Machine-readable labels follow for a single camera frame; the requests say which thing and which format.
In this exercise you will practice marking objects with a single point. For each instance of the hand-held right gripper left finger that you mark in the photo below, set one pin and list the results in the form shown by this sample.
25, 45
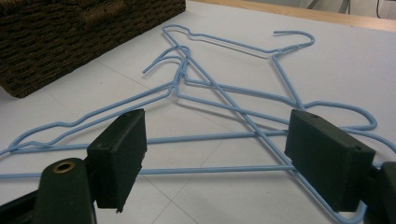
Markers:
118, 161

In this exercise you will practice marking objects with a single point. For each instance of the brown woven basket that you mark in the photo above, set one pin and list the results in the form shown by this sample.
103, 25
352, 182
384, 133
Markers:
62, 40

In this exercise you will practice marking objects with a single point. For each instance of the white desk frame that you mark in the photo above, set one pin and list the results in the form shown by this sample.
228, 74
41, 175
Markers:
344, 5

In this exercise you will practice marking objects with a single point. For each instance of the white table sheet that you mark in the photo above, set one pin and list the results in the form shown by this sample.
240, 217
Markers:
342, 68

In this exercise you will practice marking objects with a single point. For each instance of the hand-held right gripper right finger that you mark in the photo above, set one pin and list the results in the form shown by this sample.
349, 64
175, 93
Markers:
327, 158

